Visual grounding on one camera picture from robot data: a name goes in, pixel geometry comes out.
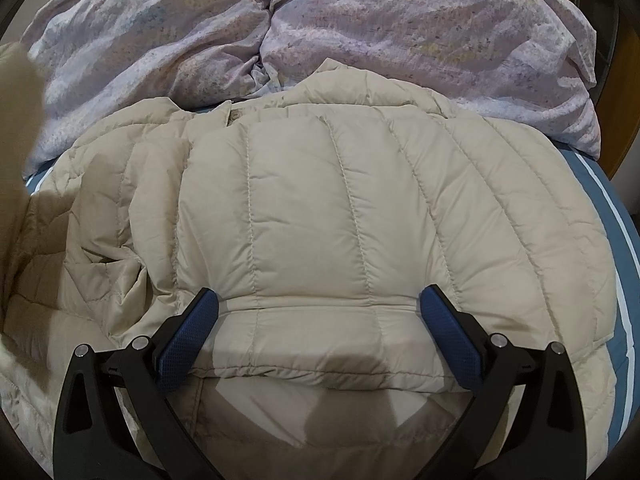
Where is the beige quilted down jacket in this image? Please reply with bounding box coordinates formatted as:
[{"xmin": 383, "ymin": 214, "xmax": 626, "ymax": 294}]
[{"xmin": 0, "ymin": 40, "xmax": 619, "ymax": 480}]

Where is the lilac patterned quilt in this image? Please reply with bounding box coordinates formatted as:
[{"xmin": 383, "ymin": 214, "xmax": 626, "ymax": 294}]
[{"xmin": 22, "ymin": 0, "xmax": 602, "ymax": 179}]

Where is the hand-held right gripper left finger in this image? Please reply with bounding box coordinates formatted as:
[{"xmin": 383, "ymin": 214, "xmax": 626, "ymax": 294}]
[{"xmin": 52, "ymin": 287, "xmax": 221, "ymax": 480}]

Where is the blue white-striped bed sheet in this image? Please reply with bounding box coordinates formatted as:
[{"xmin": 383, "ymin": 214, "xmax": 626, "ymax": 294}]
[{"xmin": 25, "ymin": 141, "xmax": 640, "ymax": 413}]

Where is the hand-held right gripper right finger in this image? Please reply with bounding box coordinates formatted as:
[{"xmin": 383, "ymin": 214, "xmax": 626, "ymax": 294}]
[{"xmin": 419, "ymin": 284, "xmax": 597, "ymax": 480}]

